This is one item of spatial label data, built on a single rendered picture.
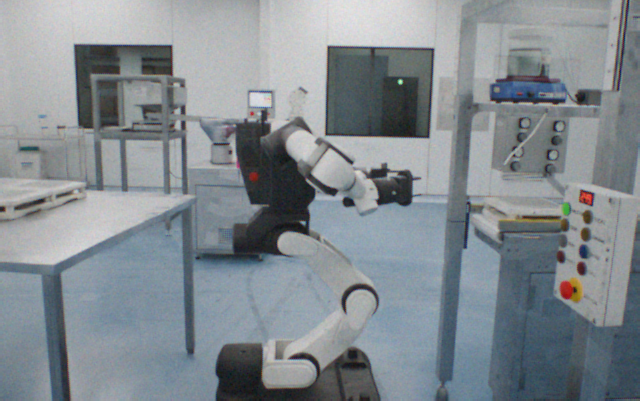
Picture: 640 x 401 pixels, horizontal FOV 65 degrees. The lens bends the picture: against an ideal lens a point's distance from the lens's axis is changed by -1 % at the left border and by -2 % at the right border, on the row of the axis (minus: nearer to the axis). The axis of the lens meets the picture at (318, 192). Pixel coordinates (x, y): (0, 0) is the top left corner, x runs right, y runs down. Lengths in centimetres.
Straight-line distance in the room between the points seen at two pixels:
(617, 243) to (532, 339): 109
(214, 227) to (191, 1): 373
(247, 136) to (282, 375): 89
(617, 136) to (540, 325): 109
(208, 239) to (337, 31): 361
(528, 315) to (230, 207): 262
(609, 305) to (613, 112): 39
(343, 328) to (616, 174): 112
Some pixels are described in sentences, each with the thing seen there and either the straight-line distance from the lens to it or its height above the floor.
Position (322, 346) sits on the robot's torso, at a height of 37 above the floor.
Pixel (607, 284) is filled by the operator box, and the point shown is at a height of 96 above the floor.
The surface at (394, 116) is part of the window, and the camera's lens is 679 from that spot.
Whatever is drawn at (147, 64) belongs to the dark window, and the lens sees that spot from 719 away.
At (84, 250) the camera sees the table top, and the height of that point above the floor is 82.
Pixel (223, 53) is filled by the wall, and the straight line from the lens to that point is 692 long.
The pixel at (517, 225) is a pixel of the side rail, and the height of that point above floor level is 88.
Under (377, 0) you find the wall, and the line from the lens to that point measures 688.
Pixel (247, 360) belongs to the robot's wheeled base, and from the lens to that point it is 202.
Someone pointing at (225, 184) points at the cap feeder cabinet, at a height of 63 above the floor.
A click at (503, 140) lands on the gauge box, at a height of 117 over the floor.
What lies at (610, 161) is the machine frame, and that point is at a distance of 120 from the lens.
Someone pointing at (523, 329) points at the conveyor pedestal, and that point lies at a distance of 210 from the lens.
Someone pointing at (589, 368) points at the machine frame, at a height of 72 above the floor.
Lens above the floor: 129
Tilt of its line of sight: 10 degrees down
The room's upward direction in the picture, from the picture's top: 1 degrees clockwise
